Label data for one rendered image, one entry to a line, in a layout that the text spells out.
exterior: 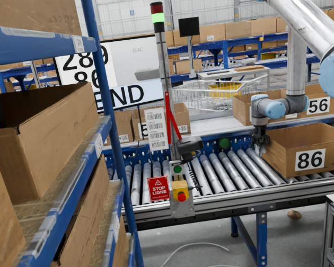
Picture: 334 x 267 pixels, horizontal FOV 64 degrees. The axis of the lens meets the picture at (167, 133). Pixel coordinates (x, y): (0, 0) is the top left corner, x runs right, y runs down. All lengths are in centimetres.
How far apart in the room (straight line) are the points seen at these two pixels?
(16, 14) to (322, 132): 177
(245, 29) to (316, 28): 554
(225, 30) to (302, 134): 491
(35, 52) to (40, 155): 14
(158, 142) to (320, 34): 75
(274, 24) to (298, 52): 542
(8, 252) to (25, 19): 29
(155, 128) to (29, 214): 89
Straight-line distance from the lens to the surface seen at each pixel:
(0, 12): 37
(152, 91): 127
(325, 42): 109
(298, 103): 152
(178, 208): 139
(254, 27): 672
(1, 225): 29
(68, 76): 119
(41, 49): 38
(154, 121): 119
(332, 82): 101
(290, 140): 185
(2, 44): 30
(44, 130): 42
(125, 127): 183
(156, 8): 115
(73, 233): 50
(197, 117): 217
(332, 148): 164
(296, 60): 148
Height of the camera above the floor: 151
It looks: 19 degrees down
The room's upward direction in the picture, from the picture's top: 8 degrees counter-clockwise
